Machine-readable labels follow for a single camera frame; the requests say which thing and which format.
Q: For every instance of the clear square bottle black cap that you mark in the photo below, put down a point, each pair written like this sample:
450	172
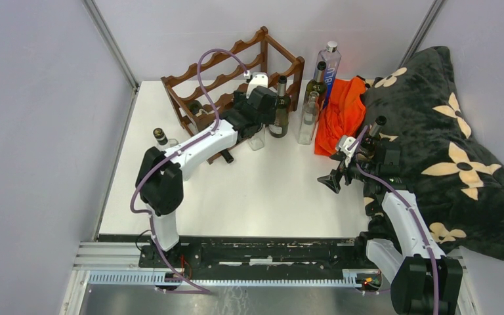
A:
162	141

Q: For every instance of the dark wine bottle silver neck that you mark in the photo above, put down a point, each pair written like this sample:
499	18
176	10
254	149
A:
317	84

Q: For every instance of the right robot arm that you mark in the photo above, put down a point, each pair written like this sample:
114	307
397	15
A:
423	280

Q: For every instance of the right aluminium corner post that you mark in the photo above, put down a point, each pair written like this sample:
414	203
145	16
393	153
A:
423	29

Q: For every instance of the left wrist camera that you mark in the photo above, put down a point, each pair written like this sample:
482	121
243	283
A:
256	79

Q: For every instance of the blue square glass bottle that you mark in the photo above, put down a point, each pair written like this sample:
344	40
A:
332	57

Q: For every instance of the small clear glass bottle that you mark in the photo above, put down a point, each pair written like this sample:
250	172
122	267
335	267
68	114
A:
309	119

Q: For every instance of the brown wooden wine rack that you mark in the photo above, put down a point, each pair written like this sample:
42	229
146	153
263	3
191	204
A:
260	44

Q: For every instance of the tall clear glass bottle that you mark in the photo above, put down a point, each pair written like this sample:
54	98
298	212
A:
257	141

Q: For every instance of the dark wine bottle brown label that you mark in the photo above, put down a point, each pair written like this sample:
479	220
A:
369	142

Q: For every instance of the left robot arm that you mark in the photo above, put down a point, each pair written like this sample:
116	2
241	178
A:
159	183

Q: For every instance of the orange cloth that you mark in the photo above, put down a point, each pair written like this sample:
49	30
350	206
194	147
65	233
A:
343	115

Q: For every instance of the aluminium corner post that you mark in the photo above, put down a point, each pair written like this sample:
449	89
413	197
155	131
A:
423	29
111	43

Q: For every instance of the dark green wine bottle labelled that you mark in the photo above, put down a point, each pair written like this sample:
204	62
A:
204	121

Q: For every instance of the black floral blanket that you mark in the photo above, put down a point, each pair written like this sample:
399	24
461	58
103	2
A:
457	182

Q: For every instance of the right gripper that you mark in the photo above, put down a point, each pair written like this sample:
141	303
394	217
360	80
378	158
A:
333	180

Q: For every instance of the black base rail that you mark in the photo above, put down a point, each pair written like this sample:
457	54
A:
209	261

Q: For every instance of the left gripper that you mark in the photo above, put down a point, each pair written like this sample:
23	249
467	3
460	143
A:
239	98

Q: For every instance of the left aluminium corner post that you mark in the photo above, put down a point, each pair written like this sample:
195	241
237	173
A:
111	43

